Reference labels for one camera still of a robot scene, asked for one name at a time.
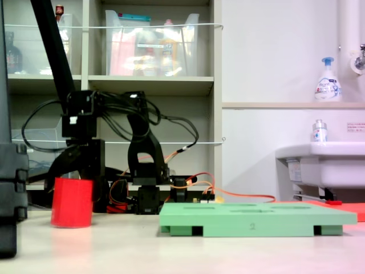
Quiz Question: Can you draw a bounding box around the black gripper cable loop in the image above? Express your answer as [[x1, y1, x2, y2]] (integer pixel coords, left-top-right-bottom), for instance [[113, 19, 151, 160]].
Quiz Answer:
[[21, 99, 69, 156]]

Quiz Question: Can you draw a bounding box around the white soap pump bottle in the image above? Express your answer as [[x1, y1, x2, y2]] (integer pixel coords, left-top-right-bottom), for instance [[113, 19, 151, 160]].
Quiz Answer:
[[314, 57, 343, 103]]

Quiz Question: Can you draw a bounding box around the green shape sorter board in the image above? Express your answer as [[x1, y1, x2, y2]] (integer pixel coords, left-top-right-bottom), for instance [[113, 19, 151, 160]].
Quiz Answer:
[[159, 202, 358, 237]]

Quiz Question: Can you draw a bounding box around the dark round bottle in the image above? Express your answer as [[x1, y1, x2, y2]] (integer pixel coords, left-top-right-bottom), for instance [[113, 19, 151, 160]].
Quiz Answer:
[[5, 30, 24, 74]]

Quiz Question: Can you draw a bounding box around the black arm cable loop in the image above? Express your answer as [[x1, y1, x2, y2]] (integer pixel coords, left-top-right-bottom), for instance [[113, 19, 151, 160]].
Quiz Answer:
[[96, 92, 162, 126]]

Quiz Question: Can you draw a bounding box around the black tripod leg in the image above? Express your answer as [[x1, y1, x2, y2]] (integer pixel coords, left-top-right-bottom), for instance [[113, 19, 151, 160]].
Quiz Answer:
[[30, 0, 77, 100]]

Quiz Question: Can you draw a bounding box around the notched black stack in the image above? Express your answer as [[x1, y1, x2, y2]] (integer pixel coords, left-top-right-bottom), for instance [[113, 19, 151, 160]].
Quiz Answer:
[[0, 142, 29, 259]]

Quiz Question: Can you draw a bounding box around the white sink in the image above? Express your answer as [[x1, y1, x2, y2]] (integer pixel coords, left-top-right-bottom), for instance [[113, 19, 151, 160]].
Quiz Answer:
[[275, 141, 365, 200]]

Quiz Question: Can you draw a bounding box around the black table clamp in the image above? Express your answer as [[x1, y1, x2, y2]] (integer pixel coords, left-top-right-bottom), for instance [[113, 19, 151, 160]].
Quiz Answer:
[[170, 177, 188, 204]]

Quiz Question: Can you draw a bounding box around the dark grey pole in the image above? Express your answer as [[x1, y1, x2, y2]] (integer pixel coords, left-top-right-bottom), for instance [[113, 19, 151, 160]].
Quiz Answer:
[[0, 0, 13, 143]]

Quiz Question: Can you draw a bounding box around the pink package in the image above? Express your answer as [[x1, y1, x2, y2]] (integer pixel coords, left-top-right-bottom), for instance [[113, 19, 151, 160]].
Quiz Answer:
[[109, 31, 135, 75]]

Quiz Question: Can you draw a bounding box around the large clear storage bin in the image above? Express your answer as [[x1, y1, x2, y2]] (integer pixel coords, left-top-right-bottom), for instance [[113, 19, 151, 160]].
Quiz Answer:
[[104, 10, 200, 77]]

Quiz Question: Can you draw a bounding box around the low clear storage bin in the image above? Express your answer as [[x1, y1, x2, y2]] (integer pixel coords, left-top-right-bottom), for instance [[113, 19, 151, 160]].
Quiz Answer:
[[11, 116, 64, 179]]

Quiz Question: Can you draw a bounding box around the small clear sanitizer bottle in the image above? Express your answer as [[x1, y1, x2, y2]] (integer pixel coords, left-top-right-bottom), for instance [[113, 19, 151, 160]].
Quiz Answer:
[[311, 119, 329, 143]]

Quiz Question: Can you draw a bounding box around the small circuit board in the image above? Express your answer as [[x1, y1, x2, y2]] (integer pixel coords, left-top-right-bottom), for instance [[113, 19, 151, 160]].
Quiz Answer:
[[191, 188, 224, 204]]

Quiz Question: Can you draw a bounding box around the beige shelf unit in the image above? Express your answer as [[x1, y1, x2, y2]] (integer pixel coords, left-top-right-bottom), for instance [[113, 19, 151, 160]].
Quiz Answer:
[[0, 0, 223, 192]]

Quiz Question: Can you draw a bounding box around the thin orange wire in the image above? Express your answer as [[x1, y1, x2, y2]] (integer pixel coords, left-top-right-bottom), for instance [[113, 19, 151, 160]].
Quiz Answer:
[[164, 150, 277, 204]]

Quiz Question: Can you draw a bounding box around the orange flat block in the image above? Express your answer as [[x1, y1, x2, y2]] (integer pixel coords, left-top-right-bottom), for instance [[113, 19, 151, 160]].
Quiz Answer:
[[269, 200, 365, 223]]

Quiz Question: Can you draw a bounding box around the white shelf retaining wire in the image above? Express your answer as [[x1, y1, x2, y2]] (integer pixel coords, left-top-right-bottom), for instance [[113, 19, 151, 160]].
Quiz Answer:
[[4, 22, 224, 30], [11, 136, 226, 145]]

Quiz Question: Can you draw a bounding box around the thin black wire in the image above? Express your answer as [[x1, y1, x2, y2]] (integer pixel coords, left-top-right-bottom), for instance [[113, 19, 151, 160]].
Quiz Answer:
[[158, 114, 200, 151]]

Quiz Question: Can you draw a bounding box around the red octagonal pillar block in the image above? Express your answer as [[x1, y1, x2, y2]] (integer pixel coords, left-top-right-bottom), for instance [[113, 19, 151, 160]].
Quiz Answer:
[[50, 176, 94, 229]]

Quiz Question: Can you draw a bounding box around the metal faucet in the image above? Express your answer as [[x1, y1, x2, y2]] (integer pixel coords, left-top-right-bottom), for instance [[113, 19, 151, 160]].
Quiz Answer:
[[350, 43, 365, 75]]

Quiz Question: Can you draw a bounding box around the yellow detergent bottle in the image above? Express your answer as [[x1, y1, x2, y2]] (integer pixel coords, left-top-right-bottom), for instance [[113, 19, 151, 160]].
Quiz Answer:
[[159, 19, 180, 76]]

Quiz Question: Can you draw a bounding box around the blue topped box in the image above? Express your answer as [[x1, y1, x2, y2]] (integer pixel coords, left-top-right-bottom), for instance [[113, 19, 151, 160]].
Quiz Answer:
[[117, 13, 152, 23]]

